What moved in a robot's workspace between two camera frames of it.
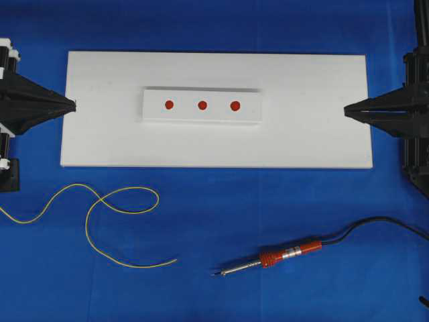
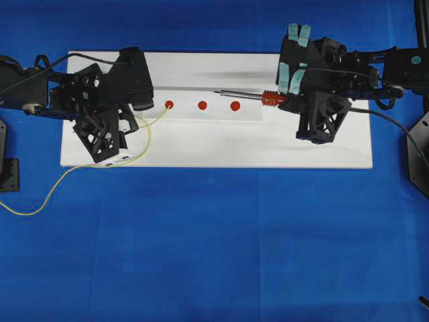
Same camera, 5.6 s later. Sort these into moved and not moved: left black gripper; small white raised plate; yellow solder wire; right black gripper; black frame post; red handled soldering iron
Moved: red handled soldering iron; left black gripper; yellow solder wire; right black gripper
Not moved: black frame post; small white raised plate
